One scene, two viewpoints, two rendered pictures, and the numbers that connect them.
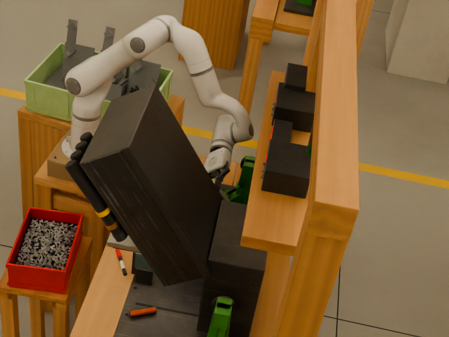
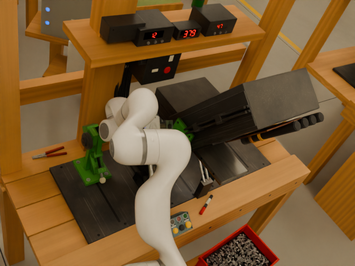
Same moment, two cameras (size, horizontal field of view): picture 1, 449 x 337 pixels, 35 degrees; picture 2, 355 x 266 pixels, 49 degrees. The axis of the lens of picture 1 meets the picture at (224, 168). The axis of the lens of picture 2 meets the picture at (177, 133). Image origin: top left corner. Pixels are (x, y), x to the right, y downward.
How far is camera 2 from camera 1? 3.06 m
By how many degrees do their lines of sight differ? 92
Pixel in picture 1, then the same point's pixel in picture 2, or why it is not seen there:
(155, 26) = (160, 130)
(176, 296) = (196, 164)
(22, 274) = (266, 254)
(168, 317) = not seen: hidden behind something
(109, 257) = (208, 214)
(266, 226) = (250, 26)
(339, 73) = not seen: outside the picture
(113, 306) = (233, 187)
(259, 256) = (198, 81)
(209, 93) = not seen: hidden behind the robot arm
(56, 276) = (248, 233)
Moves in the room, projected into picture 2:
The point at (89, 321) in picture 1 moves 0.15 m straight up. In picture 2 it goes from (252, 190) to (264, 172)
